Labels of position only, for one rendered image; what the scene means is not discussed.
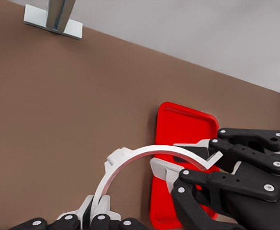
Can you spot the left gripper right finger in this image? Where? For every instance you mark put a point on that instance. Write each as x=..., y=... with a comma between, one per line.
x=104, y=207

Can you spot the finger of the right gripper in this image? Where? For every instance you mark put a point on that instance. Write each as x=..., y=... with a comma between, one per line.
x=249, y=153
x=214, y=179

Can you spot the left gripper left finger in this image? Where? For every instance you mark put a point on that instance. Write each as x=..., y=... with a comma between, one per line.
x=82, y=210

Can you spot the white drainage pipe clamp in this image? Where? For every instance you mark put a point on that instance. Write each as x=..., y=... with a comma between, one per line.
x=154, y=149

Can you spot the red rectangular plate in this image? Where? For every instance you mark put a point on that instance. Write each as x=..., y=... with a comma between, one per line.
x=178, y=127

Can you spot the silver frame post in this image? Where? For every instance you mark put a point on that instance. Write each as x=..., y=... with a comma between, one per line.
x=58, y=14

